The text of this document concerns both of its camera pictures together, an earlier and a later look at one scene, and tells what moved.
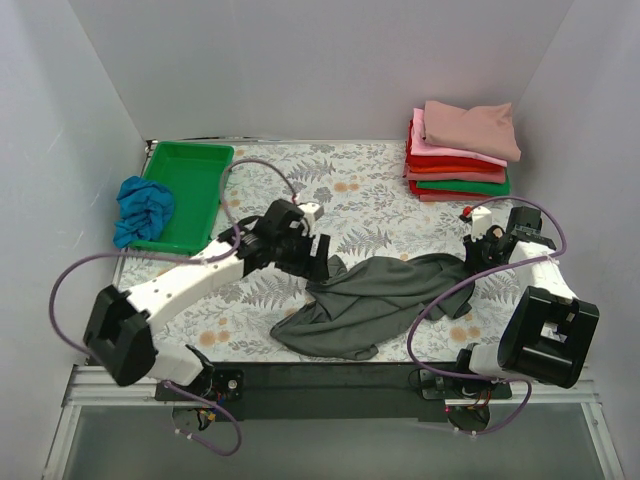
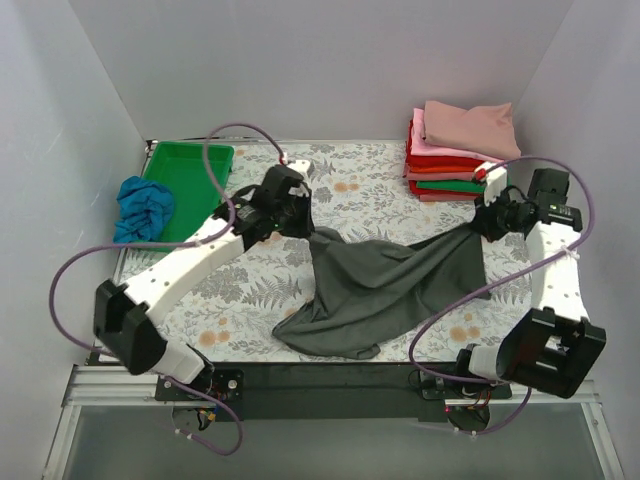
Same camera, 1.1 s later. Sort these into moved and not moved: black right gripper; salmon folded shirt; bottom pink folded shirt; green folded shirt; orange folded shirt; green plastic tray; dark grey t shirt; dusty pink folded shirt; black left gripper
Moved: dark grey t shirt; black left gripper; black right gripper
Not moved: green plastic tray; bottom pink folded shirt; dusty pink folded shirt; green folded shirt; orange folded shirt; salmon folded shirt
